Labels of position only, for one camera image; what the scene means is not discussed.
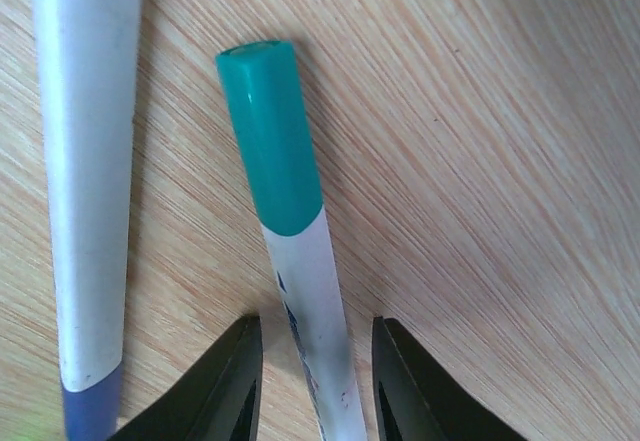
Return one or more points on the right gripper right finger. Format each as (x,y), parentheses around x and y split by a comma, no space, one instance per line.
(417,399)

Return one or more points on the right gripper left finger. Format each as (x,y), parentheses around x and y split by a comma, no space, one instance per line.
(217,398)

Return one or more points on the green marker pen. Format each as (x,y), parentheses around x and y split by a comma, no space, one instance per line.
(261,84)

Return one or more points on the purple marker pen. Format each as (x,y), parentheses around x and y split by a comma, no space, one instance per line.
(87,54)

